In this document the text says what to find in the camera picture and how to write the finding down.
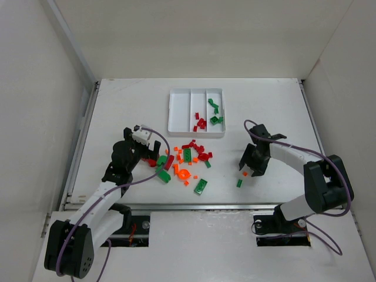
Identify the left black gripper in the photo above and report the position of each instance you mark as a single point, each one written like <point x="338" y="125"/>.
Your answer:
<point x="144" y="148"/>

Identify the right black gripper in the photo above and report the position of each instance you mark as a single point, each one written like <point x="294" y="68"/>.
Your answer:
<point x="254" y="160"/>

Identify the small green slope lego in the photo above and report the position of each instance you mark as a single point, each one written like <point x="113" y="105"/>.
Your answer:
<point x="239" y="183"/>

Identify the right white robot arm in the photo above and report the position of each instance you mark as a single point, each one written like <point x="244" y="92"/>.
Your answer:
<point x="326" y="183"/>

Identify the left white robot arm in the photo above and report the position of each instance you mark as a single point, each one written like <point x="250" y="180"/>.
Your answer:
<point x="72" y="243"/>

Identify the dark red brick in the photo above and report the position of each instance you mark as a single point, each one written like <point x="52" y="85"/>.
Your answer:
<point x="169" y="162"/>

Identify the green red long lego assembly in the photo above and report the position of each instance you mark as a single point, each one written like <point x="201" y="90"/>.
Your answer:
<point x="150" y="162"/>

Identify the green 2x3 lego plate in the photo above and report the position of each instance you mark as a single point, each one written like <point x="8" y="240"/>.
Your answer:
<point x="187" y="155"/>

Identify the green arch lego brick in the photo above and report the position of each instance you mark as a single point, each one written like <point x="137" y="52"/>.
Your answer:
<point x="163" y="175"/>

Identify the orange round lego piece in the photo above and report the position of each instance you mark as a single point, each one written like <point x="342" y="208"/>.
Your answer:
<point x="182" y="174"/>

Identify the white three-compartment tray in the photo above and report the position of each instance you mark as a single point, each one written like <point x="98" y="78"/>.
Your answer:
<point x="185" y="102"/>

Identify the red round dome lego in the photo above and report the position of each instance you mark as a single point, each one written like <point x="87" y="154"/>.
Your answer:
<point x="203" y="157"/>

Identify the green flat plate lego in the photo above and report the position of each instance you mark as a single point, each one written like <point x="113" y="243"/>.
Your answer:
<point x="200" y="187"/>

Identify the green square lego in tray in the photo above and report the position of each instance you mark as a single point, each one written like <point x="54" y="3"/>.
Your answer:
<point x="214" y="120"/>

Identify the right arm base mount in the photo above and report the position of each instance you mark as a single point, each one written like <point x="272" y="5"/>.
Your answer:
<point x="273" y="232"/>

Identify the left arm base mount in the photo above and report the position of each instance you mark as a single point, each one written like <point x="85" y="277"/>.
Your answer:
<point x="134" y="234"/>

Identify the aluminium rail front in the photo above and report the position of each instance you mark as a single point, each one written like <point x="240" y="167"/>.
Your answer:
<point x="200" y="207"/>

